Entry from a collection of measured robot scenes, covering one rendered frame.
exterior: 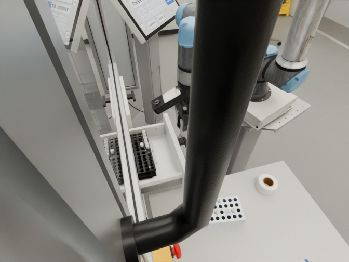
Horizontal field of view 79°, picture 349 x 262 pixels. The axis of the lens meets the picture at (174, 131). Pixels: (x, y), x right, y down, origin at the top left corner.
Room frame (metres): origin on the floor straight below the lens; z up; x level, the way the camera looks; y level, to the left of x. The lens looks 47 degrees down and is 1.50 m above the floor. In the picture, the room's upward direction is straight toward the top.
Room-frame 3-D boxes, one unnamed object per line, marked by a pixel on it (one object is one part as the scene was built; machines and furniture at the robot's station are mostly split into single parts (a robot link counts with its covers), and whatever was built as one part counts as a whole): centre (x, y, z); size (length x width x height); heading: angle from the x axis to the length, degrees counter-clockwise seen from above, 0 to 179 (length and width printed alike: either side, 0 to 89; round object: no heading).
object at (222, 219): (0.29, -0.17, 0.78); 0.12 x 0.08 x 0.04; 96
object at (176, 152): (0.49, 0.00, 0.87); 0.29 x 0.02 x 0.11; 16
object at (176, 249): (0.15, 0.00, 0.88); 0.04 x 0.03 x 0.04; 16
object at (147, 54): (1.49, 0.15, 0.51); 0.50 x 0.45 x 1.02; 64
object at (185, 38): (0.50, -0.05, 1.26); 0.09 x 0.08 x 0.11; 124
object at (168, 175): (0.43, 0.20, 0.86); 0.40 x 0.26 x 0.06; 106
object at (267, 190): (0.39, -0.35, 0.78); 0.07 x 0.07 x 0.04
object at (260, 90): (0.91, -0.40, 0.88); 0.15 x 0.15 x 0.10
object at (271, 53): (0.90, -0.40, 1.00); 0.13 x 0.12 x 0.14; 34
